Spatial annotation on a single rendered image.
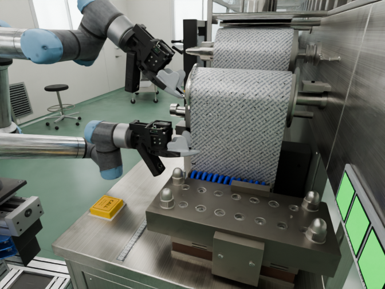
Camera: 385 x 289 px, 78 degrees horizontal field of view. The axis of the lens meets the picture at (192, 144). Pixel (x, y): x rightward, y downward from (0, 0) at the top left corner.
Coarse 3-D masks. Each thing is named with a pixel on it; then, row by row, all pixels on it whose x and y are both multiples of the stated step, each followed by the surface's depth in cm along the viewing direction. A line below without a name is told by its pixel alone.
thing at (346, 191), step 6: (348, 180) 34; (342, 186) 36; (348, 186) 34; (342, 192) 36; (348, 192) 33; (336, 198) 38; (342, 198) 35; (348, 198) 33; (342, 204) 35; (348, 204) 33; (342, 210) 35
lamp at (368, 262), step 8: (368, 240) 26; (376, 240) 24; (368, 248) 26; (376, 248) 24; (360, 256) 27; (368, 256) 25; (376, 256) 24; (384, 256) 22; (360, 264) 27; (368, 264) 25; (376, 264) 24; (384, 264) 22; (368, 272) 25; (376, 272) 23; (384, 272) 22; (368, 280) 25; (376, 280) 23; (384, 280) 22; (368, 288) 24; (376, 288) 23
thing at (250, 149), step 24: (192, 120) 64; (216, 120) 61; (240, 120) 60; (192, 144) 67; (216, 144) 64; (240, 144) 62; (264, 144) 60; (192, 168) 70; (216, 168) 67; (240, 168) 65; (264, 168) 63
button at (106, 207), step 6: (102, 198) 75; (108, 198) 75; (114, 198) 75; (96, 204) 73; (102, 204) 73; (108, 204) 73; (114, 204) 73; (120, 204) 74; (96, 210) 71; (102, 210) 70; (108, 210) 70; (114, 210) 72; (102, 216) 71; (108, 216) 70
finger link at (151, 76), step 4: (144, 68) 64; (144, 72) 63; (148, 72) 62; (152, 72) 63; (148, 76) 62; (152, 76) 62; (152, 80) 63; (156, 80) 63; (160, 80) 63; (156, 84) 63; (160, 84) 63; (164, 84) 63; (160, 88) 64; (164, 88) 64
